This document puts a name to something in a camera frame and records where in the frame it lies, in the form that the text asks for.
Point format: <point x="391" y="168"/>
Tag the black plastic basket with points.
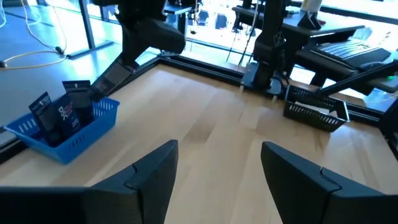
<point x="311" y="119"/>

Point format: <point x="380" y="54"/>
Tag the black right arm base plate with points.
<point x="261" y="83"/>

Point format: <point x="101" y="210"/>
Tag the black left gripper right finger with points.
<point x="311" y="196"/>

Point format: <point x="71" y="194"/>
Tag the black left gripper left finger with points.
<point x="124" y="199"/>

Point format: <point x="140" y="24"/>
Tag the black open laptop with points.
<point x="345" y="49"/>

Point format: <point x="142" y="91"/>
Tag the black support bar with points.
<point x="326" y="68"/>

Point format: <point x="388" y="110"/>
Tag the black desk leg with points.
<point x="86" y="25"/>

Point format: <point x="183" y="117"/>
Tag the black side desk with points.
<point x="335" y="26"/>

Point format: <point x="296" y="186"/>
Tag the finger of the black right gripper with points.
<point x="113" y="77"/>

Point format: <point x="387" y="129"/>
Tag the white square packet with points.
<point x="314" y="107"/>

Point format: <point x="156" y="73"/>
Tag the blue plastic basket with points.
<point x="90" y="132"/>

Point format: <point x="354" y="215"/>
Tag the dark blue squeeze tube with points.
<point x="81" y="102"/>

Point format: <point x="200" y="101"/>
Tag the blue chair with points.
<point x="203" y="17"/>
<point x="221" y="21"/>

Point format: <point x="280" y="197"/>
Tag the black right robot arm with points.
<point x="270" y="40"/>

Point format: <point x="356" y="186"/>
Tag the black frame strut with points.
<point x="357" y="77"/>

